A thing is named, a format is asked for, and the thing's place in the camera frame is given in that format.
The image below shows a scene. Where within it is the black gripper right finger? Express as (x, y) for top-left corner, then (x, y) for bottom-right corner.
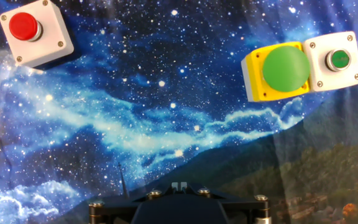
(179, 182), (272, 224)

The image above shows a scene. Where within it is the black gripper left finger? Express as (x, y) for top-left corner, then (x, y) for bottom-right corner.
(88, 182), (180, 224)

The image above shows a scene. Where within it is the green mushroom button yellow box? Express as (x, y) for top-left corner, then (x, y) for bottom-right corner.
(240, 41), (311, 103)

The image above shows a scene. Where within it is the small green button white box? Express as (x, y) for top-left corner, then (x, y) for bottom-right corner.
(301, 30), (358, 93)

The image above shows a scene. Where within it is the starry night landscape tablecloth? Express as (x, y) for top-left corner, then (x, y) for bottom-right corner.
(0, 0), (358, 224)

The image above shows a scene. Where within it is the red button white box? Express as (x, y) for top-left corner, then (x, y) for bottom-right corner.
(0, 0), (75, 68)

